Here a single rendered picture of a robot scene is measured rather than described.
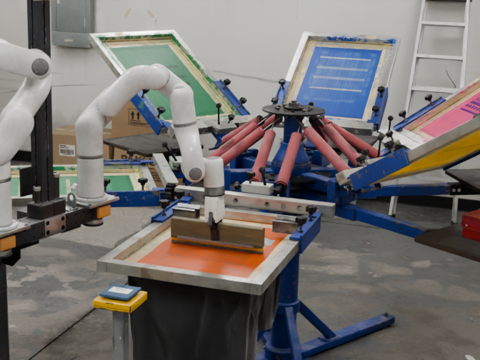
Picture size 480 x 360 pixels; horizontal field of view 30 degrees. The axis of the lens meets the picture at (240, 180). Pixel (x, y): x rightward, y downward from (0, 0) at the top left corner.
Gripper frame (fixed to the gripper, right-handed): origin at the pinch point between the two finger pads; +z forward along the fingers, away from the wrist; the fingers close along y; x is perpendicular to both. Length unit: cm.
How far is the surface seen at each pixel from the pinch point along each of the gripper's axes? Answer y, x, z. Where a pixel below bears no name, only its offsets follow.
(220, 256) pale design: 8.1, 3.9, 5.8
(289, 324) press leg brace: -92, 1, 74
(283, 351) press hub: -98, -4, 91
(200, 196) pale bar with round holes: -43.2, -22.2, -2.1
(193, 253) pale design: 8.9, -5.9, 5.0
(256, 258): 5.2, 16.7, 6.8
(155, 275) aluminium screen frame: 38.8, -8.2, 3.0
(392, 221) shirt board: -72, 54, 14
